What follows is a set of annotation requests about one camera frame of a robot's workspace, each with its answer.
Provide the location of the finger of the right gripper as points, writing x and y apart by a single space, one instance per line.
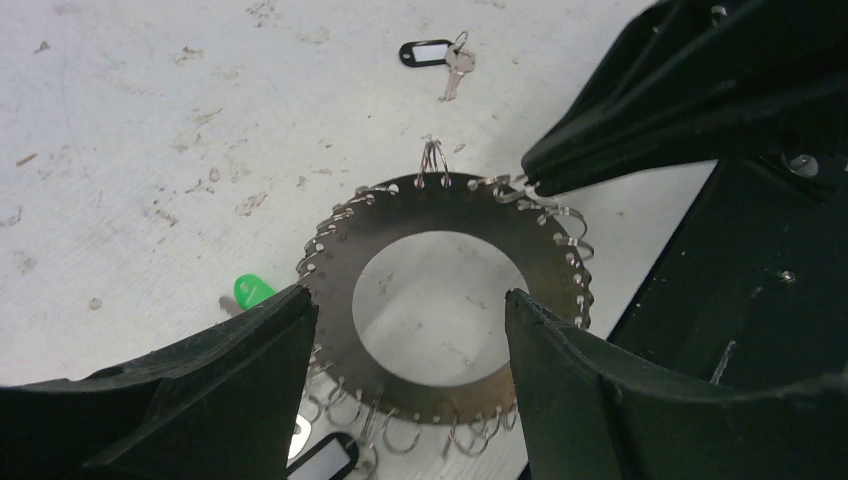
690 81

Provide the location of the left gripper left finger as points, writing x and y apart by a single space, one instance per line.
220 404

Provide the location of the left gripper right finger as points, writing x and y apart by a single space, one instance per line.
592 410

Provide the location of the key with green tag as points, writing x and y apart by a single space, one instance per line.
249 290

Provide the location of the metal disc with keyrings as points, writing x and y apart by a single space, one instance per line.
409 275

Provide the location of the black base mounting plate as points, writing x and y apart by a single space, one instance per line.
751 290

